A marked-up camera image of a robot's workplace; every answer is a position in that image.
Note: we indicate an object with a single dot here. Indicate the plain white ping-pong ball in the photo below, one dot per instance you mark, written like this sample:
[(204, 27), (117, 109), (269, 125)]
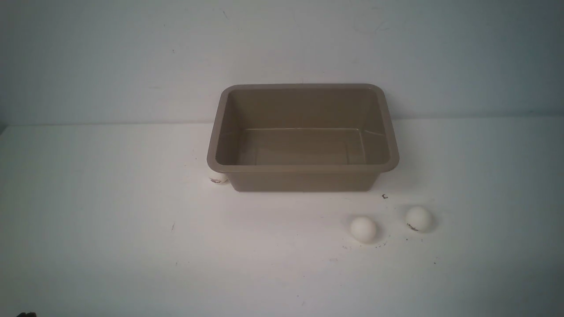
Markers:
[(363, 229)]

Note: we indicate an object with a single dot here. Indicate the white ping-pong ball with logo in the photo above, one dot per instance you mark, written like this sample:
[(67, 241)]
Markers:
[(419, 219)]

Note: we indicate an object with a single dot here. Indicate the tan plastic storage bin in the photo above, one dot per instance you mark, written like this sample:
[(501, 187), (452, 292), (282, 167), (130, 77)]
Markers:
[(302, 137)]

